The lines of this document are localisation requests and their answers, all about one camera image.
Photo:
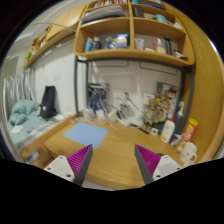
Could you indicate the white printed mug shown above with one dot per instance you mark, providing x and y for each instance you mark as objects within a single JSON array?
[{"x": 187, "y": 151}]

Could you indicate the teal bedding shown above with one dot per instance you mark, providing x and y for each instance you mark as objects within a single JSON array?
[{"x": 25, "y": 113}]

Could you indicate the colourful print box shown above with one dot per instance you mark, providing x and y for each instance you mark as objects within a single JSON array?
[{"x": 166, "y": 91}]

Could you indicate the blue spray bottle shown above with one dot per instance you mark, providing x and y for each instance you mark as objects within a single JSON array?
[{"x": 180, "y": 120}]

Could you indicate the clear plastic container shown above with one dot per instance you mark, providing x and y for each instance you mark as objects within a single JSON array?
[{"x": 88, "y": 114}]

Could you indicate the orange chips can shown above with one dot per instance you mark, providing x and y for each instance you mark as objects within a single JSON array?
[{"x": 190, "y": 131}]

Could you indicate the white tissue box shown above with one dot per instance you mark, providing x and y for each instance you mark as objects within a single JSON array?
[{"x": 60, "y": 117}]

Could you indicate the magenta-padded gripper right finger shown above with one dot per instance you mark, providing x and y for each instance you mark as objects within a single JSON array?
[{"x": 163, "y": 166}]

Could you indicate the wooden shelf unit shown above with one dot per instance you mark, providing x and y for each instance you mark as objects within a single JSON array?
[{"x": 110, "y": 54}]

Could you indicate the long wooden wall shelf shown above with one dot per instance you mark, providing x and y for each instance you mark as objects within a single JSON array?
[{"x": 53, "y": 38}]

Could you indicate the dark hanging backpack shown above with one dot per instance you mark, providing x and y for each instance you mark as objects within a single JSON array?
[{"x": 48, "y": 101}]

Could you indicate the golden robot figure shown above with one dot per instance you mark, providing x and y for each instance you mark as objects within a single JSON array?
[{"x": 155, "y": 111}]

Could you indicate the small white desk clock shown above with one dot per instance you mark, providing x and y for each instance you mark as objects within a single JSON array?
[{"x": 154, "y": 131}]

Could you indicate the blue robot model kit box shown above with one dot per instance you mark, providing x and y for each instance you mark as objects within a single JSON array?
[{"x": 98, "y": 96}]

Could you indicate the dark grey metal frame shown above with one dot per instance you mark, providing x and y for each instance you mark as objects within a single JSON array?
[{"x": 76, "y": 86}]

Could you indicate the white red-capped lotion bottle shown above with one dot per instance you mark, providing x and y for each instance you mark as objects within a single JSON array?
[{"x": 167, "y": 130}]

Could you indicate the light blue mouse pad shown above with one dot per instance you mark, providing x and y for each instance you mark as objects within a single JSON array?
[{"x": 86, "y": 134}]

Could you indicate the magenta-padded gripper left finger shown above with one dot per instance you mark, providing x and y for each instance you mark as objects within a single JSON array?
[{"x": 63, "y": 166}]

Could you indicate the white curtain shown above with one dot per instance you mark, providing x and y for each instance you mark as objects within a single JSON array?
[{"x": 18, "y": 88}]

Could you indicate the white charger block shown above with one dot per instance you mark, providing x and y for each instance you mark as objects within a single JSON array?
[{"x": 100, "y": 115}]

